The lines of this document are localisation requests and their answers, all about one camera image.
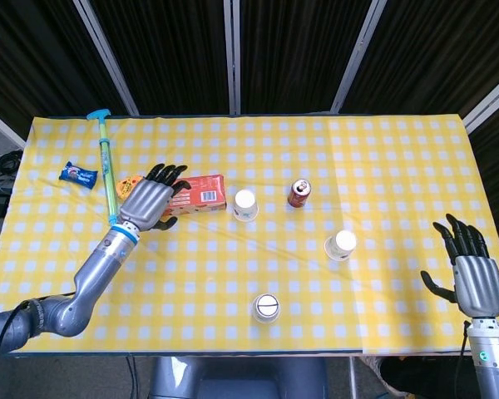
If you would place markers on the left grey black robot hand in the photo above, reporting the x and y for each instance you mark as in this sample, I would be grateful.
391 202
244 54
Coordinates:
147 199

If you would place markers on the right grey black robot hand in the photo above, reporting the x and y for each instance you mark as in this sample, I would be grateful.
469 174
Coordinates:
480 282

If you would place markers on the white cup blue flower print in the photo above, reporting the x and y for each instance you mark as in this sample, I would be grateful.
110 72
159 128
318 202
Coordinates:
245 205

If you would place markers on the white cup green leaf print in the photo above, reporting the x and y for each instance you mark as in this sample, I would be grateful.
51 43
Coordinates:
341 246

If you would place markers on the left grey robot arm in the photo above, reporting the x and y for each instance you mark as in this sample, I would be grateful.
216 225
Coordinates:
93 274

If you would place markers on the yellow snack packet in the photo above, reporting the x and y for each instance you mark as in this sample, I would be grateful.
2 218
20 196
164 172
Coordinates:
126 185

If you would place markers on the green blue toy water pump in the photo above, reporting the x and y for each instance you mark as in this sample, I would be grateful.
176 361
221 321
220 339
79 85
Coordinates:
106 166

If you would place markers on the orange biscuit box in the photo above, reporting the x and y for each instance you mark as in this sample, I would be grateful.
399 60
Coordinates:
206 195

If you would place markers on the blue cookie packet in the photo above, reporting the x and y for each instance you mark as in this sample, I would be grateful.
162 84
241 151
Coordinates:
78 175

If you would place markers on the yellow white checked tablecloth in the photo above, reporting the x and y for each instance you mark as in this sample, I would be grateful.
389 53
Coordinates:
249 266

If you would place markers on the black pleated curtain panel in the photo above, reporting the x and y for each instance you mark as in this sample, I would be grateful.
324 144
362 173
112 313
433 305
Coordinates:
299 54
37 58
166 54
436 54

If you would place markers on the red drink can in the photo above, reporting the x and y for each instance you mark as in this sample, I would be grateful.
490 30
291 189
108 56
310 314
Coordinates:
299 194

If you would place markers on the white cup line-marked bottom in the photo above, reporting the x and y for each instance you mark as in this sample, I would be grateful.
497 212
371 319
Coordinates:
266 307

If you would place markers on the grey robot torso base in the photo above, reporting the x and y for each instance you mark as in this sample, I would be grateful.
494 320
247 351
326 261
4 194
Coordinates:
237 378

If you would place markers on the white partition frame post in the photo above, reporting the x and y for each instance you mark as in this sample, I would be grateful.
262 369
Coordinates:
357 54
490 104
106 54
2 126
232 54

